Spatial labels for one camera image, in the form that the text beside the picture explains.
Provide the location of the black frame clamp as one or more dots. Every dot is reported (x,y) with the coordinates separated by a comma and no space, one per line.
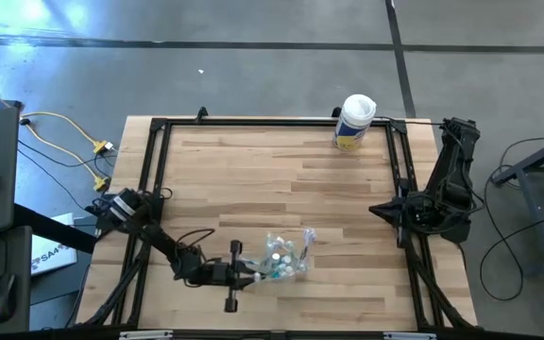
(335,112)
(201,113)

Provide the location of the white printed box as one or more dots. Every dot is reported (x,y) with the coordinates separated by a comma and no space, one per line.
(52,252)

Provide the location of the black computer mouse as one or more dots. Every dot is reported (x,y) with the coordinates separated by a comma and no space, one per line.
(0,297)

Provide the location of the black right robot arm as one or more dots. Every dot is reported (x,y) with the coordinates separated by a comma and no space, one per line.
(451,189)

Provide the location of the clear acrylic organizer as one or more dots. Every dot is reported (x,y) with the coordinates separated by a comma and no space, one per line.
(272,276)

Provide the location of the green white toothbrush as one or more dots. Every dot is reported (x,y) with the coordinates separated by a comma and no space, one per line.
(269,238)
(275,244)

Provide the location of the white label strip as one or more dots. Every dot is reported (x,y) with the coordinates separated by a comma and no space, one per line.
(145,335)
(410,336)

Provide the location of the dark computer desk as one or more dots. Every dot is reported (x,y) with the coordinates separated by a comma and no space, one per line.
(19,245)

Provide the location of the white lidded wipes canister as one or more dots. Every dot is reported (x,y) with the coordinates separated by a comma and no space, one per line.
(354,123)

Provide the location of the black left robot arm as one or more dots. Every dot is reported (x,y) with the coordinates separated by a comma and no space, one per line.
(158,236)

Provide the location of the grey metal stand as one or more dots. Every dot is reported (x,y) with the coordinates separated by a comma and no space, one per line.
(541,198)

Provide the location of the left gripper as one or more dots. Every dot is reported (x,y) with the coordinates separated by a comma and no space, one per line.
(229,276)

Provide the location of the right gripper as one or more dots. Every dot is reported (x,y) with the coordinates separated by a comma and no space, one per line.
(402,212)

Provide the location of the black diagonal bar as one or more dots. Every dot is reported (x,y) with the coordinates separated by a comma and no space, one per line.
(52,231)

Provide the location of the purple white toothbrush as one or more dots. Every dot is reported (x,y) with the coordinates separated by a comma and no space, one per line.
(304,252)
(306,241)
(309,233)

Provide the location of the blue white toothbrush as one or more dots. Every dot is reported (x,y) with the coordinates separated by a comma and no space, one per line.
(249,261)

